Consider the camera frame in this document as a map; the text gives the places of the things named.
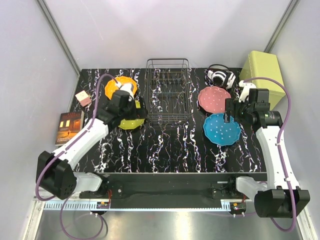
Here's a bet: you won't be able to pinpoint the black white headphones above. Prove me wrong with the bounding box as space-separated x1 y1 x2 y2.
206 63 237 90

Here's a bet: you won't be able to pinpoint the black marble pattern mat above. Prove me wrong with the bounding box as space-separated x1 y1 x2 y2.
74 68 266 173

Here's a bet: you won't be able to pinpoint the blue dotted plate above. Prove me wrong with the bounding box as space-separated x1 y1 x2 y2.
203 113 241 147

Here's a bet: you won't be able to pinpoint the pink dotted plate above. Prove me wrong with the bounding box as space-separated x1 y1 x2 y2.
198 86 231 114

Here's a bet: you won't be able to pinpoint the dark paperback book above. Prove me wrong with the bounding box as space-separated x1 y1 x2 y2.
55 110 84 147

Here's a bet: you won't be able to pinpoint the orange dotted plate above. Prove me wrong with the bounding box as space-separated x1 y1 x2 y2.
104 76 138 100

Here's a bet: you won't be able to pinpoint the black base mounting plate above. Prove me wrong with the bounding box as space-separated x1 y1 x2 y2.
79 172 268 210

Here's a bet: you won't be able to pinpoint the pink white cube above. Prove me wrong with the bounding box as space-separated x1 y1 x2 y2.
75 90 92 107

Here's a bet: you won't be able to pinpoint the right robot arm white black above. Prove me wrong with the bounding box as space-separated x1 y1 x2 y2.
223 84 310 219

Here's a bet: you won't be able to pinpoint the black wire dish rack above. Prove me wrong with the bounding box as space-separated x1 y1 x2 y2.
144 58 192 124

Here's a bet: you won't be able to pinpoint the lime green dotted plate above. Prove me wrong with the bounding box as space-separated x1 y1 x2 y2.
118 100 146 130

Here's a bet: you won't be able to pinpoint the lime green box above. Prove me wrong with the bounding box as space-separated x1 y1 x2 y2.
239 50 286 110

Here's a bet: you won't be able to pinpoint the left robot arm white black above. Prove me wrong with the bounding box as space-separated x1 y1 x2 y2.
35 90 148 201

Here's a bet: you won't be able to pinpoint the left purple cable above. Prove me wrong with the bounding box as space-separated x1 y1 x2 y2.
35 74 123 238

